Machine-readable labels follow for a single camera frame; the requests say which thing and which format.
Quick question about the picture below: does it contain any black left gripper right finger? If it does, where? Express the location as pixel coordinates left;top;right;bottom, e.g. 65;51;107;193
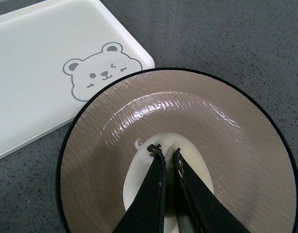
173;148;249;233

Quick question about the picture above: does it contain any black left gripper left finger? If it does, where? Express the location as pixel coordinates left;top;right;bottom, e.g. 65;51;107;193
114;144;167;233

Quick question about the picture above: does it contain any white steamed bun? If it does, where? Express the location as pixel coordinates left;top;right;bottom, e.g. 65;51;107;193
123;132;214;233

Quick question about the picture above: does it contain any brown plate with black rim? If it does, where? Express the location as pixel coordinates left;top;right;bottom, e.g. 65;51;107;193
56;68;298;233

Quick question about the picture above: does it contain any cream bear tray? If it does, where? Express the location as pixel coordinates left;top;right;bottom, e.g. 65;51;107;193
0;0;155;159

